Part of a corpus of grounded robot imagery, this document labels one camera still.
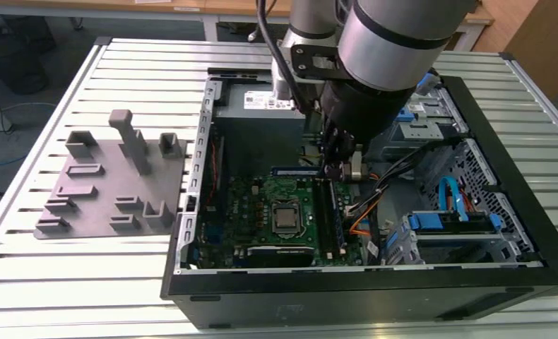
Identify black RAM slot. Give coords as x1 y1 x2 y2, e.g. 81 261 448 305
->
325 180 342 258
313 179 333 259

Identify orange wires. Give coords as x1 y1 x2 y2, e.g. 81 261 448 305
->
349 201 381 236

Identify blue RAM stick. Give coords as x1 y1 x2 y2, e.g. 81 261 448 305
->
270 166 322 177

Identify wooden cabinet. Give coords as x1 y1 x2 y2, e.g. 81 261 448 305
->
472 0 558 103

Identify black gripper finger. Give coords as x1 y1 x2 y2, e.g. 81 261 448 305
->
324 121 354 181
345 141 370 183

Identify blue flat data wire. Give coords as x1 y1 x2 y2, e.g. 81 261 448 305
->
438 175 472 222

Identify grey power supply unit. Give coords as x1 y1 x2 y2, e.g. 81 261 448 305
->
213 83 309 177

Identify silver CPU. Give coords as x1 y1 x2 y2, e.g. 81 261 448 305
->
274 208 302 229

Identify metal drive cage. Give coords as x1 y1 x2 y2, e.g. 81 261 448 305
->
377 88 461 162

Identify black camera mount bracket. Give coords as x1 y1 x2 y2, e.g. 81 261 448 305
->
290 43 352 84

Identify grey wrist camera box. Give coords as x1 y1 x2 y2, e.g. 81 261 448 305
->
272 61 309 111

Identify black open PC case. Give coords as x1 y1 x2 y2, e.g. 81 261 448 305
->
159 66 558 331

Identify wooden desk white frame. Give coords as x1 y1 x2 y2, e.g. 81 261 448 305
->
0 0 293 42
448 0 496 54

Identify black graphics card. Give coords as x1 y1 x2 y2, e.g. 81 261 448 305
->
246 245 317 268

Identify green motherboard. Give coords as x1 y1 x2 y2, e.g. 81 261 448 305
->
198 174 370 268

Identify grey plastic parts rack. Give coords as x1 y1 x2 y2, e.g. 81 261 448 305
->
34 109 189 241

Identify black cable grey plug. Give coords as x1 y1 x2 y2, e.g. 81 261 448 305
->
248 0 281 42

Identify hard disk in blue carrier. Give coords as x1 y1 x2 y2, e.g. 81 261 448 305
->
409 210 502 236

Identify CPU socket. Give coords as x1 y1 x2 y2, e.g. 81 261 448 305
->
269 198 308 238

